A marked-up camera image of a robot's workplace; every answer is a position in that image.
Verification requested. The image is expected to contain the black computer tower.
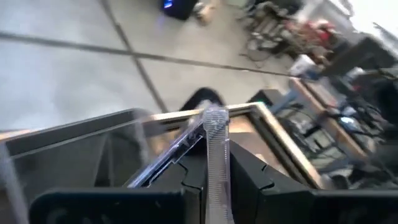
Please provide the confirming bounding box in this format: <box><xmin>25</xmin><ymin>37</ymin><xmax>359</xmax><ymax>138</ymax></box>
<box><xmin>160</xmin><ymin>0</ymin><xmax>198</xmax><ymax>20</ymax></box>

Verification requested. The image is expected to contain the clear jewel case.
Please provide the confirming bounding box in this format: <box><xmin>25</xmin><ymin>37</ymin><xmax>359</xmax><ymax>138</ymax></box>
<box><xmin>126</xmin><ymin>105</ymin><xmax>234</xmax><ymax>224</ymax></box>

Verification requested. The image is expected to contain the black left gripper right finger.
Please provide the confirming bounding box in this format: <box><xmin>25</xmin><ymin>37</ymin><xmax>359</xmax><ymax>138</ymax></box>
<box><xmin>229</xmin><ymin>140</ymin><xmax>398</xmax><ymax>224</ymax></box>

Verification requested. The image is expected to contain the red and grey clutter pile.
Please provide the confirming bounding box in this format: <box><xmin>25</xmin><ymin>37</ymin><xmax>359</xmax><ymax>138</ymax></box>
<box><xmin>242</xmin><ymin>0</ymin><xmax>340</xmax><ymax>63</ymax></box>

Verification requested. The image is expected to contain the blue-grey metal frame table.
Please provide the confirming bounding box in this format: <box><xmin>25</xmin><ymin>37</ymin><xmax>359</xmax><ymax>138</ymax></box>
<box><xmin>270</xmin><ymin>76</ymin><xmax>374</xmax><ymax>190</ymax></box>

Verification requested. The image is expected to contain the grey plastic bin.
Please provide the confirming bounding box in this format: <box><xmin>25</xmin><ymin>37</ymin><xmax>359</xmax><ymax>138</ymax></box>
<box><xmin>0</xmin><ymin>108</ymin><xmax>153</xmax><ymax>224</ymax></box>

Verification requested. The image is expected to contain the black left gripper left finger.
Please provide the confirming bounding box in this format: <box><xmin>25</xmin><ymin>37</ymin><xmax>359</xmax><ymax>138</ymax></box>
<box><xmin>29</xmin><ymin>144</ymin><xmax>208</xmax><ymax>224</ymax></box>

